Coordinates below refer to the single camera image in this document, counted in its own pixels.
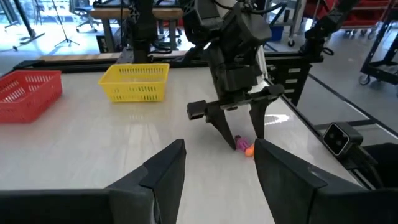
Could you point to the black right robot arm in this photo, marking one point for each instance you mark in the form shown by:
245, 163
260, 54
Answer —
326, 25

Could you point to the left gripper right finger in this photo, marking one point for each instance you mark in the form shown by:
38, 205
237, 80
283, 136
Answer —
311, 199

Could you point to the wooden desk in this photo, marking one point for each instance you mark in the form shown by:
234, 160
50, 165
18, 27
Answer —
112, 14

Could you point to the yellow plastic basket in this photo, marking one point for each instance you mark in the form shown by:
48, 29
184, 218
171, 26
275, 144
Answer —
136, 84

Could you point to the black light stand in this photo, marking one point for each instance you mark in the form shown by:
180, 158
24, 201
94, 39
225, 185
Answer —
25, 18

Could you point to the blue bin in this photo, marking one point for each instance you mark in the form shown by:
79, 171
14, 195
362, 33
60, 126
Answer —
276, 32

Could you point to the black office chair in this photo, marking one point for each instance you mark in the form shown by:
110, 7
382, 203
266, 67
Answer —
84, 15

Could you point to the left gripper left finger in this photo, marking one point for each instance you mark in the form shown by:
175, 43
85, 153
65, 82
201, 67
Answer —
140, 202

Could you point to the black wheeled cart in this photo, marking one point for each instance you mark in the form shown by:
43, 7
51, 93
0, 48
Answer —
379, 67

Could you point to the red plastic basket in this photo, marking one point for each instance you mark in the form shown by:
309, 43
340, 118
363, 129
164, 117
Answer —
28, 96

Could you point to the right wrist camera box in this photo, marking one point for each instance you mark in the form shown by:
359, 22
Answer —
202, 18

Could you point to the grey table-level camera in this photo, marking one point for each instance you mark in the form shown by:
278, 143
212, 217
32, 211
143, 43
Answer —
340, 138

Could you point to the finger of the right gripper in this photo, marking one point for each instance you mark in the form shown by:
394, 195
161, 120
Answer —
222, 124
259, 118

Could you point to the red storage bins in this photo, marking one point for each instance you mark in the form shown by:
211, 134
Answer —
373, 15

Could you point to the purple Halloween toy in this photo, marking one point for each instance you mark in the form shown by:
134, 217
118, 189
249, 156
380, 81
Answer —
241, 143

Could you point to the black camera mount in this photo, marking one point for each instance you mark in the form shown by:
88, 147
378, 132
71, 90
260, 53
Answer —
382, 165

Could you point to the orange Halloween toy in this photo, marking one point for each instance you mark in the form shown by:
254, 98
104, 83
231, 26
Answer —
249, 152

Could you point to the black upright post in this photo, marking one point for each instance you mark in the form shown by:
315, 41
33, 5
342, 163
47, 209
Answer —
144, 31

